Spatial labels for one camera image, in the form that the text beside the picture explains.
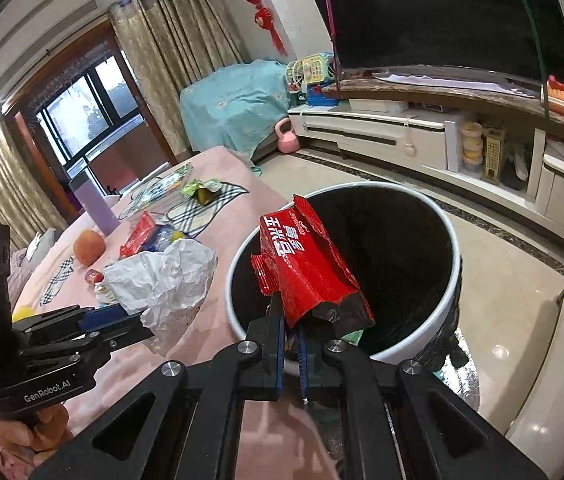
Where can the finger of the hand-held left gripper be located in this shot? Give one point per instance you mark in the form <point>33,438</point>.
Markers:
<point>106,316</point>
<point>111,342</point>

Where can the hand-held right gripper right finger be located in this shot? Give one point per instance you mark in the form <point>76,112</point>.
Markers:
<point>303,366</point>

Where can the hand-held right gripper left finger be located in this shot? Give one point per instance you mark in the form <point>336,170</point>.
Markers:
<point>280,360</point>

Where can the white paper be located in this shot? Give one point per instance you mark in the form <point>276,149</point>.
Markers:
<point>161,280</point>

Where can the orange snack packet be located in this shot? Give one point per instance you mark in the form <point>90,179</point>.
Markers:
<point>137,240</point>

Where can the red snack packet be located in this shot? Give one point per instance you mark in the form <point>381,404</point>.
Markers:
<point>307,260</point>

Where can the white bin with black liner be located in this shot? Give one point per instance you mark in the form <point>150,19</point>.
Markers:
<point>397,260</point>

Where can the person's left hand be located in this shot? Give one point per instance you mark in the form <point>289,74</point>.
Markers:
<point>36,430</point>

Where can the grey cushion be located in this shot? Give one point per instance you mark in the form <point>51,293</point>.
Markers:
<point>34,247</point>

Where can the orange apple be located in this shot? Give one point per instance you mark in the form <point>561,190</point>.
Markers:
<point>89,247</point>

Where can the blue snack packet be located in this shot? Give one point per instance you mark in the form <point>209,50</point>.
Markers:
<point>164,237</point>

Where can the beige patterned curtain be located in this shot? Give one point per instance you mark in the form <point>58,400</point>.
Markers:
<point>171,45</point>
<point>6,180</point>

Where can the purple bottle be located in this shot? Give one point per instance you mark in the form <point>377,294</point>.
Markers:
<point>94,205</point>

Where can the green cover picture book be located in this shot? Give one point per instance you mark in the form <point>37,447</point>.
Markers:
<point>156,190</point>

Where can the green and gold snack packet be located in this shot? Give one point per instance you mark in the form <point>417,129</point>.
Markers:
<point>200,191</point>

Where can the brown framed glass door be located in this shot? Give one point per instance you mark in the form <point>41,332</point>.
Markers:
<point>86,110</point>

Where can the pink kettlebell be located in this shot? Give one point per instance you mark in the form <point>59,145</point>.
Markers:
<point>288,139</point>

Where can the white television cabinet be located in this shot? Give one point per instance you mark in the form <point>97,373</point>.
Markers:
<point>362,130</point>

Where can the teal furniture cover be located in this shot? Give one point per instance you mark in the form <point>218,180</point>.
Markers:
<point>232,105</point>

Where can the stacked yellow containers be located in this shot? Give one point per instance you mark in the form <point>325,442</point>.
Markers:
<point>472,147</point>

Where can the yellow lattice toy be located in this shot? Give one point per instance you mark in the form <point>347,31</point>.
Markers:
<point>493,155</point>

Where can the red hanging decoration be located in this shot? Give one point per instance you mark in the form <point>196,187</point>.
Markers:
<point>264,17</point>

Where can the red toy telephone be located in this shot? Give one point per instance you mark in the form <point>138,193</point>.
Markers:
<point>559,97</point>

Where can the black television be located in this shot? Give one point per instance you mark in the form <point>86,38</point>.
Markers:
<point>427,10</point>

